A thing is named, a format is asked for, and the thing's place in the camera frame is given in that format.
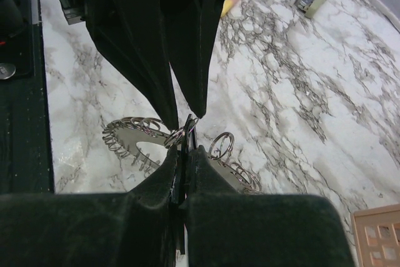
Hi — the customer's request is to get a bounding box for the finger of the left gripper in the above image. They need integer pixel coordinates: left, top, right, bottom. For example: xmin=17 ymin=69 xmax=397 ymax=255
xmin=161 ymin=0 xmax=225 ymax=118
xmin=71 ymin=0 xmax=178 ymax=129

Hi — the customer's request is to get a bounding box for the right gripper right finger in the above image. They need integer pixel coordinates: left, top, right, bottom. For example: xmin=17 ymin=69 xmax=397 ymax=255
xmin=183 ymin=146 xmax=354 ymax=266

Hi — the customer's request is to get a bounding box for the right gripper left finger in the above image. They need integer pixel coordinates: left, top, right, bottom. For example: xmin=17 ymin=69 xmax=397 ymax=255
xmin=1 ymin=148 xmax=178 ymax=266

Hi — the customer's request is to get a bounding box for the silver key black head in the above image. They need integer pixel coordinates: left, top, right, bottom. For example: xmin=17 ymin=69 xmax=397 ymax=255
xmin=170 ymin=114 xmax=199 ymax=254

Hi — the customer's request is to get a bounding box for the peach plastic file organizer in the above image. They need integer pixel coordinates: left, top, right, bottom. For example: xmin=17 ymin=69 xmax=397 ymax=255
xmin=351 ymin=204 xmax=400 ymax=267

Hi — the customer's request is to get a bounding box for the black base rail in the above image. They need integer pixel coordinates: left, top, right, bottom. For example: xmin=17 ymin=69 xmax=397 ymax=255
xmin=0 ymin=0 xmax=56 ymax=195

